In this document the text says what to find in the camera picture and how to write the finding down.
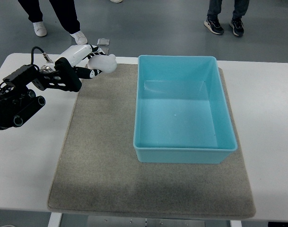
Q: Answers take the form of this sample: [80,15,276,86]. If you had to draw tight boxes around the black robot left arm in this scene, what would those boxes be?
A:
[0,46,81,130]

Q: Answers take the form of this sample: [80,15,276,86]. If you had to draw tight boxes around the upper floor metal plate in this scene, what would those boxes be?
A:
[97,38,110,46]

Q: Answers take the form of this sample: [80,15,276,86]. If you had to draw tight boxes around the blue plastic box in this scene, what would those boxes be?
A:
[133,55,238,164]

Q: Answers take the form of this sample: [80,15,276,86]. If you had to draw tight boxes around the white table leg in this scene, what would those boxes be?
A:
[48,212,62,227]

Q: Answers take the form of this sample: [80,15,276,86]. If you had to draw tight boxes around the person in blue jeans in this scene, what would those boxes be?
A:
[203,0,250,36]

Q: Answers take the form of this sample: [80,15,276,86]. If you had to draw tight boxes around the white bunny toy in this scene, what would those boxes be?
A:
[87,54,117,73]

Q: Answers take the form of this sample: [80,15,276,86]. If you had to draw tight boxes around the metal table crossbar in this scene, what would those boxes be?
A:
[87,216,206,227]

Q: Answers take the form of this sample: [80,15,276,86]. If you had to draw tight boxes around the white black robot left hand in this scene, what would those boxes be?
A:
[54,44,101,79]

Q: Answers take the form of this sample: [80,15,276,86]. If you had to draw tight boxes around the person in dark trousers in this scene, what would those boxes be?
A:
[19,0,87,45]

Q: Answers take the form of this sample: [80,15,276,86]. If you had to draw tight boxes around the floor metal plate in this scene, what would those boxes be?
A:
[97,38,110,46]
[98,47,109,55]

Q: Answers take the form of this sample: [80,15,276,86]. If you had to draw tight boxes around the lower floor metal plate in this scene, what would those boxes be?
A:
[98,47,109,55]

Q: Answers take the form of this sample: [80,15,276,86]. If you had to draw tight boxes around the grey felt mat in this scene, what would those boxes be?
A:
[47,64,256,219]

